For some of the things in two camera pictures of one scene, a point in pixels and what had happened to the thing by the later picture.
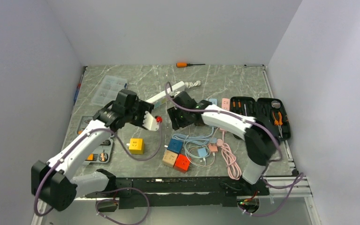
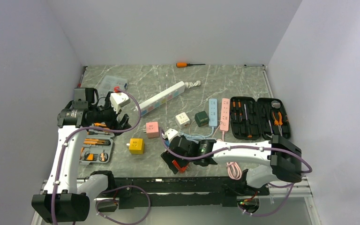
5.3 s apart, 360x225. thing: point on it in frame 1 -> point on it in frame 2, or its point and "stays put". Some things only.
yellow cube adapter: x=136 y=146 stays put
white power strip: x=160 y=99 stays put
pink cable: x=230 y=159 stays put
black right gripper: x=173 y=113 -> x=168 y=159
